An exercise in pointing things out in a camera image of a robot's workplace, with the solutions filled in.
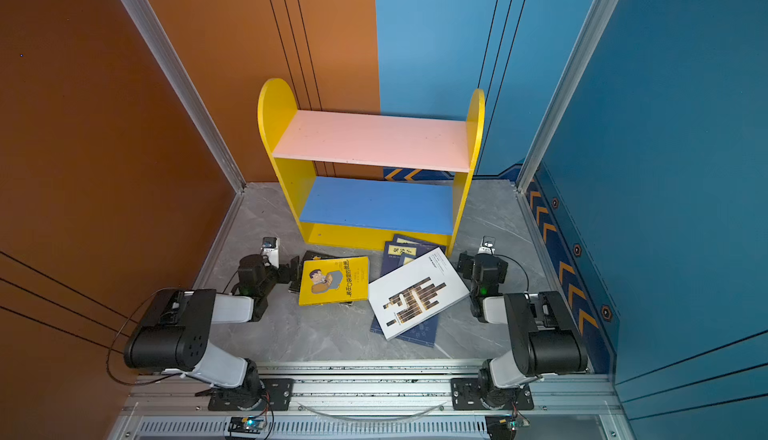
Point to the black book yellow title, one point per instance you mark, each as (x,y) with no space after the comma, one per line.
(308,255)

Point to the yellow pink blue bookshelf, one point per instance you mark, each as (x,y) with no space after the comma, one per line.
(366,213)

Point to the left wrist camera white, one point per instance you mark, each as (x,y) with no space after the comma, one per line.
(270,251)

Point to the navy book rearmost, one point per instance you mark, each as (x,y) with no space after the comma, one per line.
(411,241)

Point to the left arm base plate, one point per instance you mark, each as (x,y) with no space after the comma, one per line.
(273,394)

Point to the left green circuit board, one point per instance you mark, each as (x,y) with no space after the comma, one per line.
(250,427)

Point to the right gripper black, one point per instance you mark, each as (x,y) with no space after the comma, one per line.
(466,266)

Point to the aluminium frame post right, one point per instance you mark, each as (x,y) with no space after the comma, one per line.
(593,28)

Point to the aluminium frame post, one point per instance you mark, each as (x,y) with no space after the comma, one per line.
(150,28)
(593,28)

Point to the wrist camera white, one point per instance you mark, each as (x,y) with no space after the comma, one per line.
(270,251)
(487,245)

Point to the navy book middle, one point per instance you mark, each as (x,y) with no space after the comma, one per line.
(389,265)

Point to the navy book lowest front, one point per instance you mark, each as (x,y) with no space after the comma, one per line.
(423,334)

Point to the right circuit board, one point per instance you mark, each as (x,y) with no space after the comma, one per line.
(505,427)

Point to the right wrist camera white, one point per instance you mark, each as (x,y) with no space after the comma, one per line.
(487,245)

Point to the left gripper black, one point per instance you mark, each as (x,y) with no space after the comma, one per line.
(288,270)

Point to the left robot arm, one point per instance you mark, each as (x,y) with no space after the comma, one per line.
(173,337)

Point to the yellow cartoon cover book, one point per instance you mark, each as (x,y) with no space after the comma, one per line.
(335,280)

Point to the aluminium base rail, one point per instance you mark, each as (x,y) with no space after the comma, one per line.
(390,399)

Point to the aluminium frame post left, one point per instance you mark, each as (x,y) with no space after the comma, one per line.
(150,28)

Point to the navy book near shelf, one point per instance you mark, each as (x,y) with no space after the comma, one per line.
(395,250)

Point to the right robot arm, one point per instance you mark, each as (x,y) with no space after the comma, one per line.
(544,339)

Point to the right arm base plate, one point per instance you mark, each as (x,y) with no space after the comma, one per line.
(469,394)

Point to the white book brown pattern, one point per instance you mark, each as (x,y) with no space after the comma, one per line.
(415,292)

